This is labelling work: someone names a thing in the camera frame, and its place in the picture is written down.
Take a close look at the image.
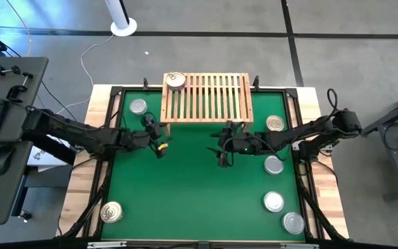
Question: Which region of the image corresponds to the wooden slatted shelf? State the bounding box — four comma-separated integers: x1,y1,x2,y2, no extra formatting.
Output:
160,71,254,136

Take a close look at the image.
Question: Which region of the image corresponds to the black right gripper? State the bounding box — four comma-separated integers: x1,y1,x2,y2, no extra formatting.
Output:
206,120,245,169

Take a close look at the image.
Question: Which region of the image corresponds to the white printed box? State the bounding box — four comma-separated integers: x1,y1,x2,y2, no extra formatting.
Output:
27,144,76,173

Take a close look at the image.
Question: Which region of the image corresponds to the white floor cable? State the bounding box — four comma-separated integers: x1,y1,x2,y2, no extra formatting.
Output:
55,33,116,116

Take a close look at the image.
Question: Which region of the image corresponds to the gold-lid red-blue label can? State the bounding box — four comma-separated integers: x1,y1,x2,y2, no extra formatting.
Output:
99,201,124,224
265,114,286,133
165,71,187,92

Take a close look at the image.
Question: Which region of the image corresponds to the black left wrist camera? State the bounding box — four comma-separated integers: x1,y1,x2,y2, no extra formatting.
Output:
149,123,164,140

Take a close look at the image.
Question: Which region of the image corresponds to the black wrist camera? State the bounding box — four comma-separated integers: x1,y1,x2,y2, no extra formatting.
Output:
149,123,164,140
231,133,255,155

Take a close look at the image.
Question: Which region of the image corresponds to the black computer mouse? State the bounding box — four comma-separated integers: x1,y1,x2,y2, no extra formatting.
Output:
0,146,15,176

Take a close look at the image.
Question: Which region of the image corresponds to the green table mat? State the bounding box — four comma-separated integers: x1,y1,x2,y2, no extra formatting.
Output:
100,89,306,242

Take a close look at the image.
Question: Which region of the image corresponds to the black diagonal support beam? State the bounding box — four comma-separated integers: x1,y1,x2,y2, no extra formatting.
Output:
21,133,77,166

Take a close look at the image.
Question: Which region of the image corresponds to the black aluminium table frame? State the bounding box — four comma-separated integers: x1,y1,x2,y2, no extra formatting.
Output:
59,77,350,249

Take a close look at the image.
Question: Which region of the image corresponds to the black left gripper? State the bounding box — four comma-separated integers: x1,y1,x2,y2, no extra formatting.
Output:
143,114,173,159

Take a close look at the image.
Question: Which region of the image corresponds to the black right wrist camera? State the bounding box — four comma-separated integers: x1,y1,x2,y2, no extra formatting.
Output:
231,133,255,155

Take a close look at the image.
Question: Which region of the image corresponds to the silver aluminium bar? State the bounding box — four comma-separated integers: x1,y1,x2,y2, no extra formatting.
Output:
281,243,320,249
87,241,128,248

